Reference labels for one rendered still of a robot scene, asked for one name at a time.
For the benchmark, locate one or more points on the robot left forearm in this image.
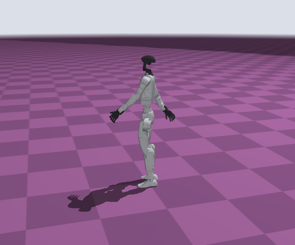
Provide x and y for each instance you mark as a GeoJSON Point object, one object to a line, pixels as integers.
{"type": "Point", "coordinates": [129, 103]}

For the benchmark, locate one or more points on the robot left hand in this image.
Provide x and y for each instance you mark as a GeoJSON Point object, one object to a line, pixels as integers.
{"type": "Point", "coordinates": [115, 115]}

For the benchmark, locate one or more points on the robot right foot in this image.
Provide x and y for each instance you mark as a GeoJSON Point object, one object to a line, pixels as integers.
{"type": "Point", "coordinates": [154, 177]}

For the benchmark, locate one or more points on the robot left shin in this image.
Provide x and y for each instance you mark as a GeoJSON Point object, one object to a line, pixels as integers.
{"type": "Point", "coordinates": [149, 164]}

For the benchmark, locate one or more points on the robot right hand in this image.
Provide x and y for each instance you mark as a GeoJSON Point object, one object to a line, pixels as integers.
{"type": "Point", "coordinates": [169, 114]}

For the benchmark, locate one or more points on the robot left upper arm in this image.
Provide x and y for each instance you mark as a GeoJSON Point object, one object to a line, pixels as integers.
{"type": "Point", "coordinates": [145, 81]}

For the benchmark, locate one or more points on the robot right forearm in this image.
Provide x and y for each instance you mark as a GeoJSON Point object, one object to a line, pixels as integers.
{"type": "Point", "coordinates": [159, 102]}

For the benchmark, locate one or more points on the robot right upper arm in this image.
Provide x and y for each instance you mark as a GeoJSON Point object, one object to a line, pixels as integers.
{"type": "Point", "coordinates": [155, 92]}

